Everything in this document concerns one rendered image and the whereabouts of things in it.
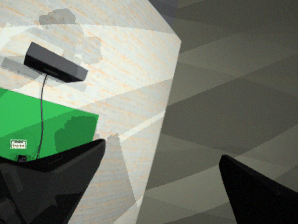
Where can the black cooling fan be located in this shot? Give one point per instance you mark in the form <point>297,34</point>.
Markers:
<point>40,58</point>

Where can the black cable with plug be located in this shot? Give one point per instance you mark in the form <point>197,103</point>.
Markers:
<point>21,157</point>

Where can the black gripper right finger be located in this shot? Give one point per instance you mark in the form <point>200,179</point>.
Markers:
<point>255,198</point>

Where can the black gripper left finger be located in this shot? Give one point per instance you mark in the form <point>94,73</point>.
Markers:
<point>47,190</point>

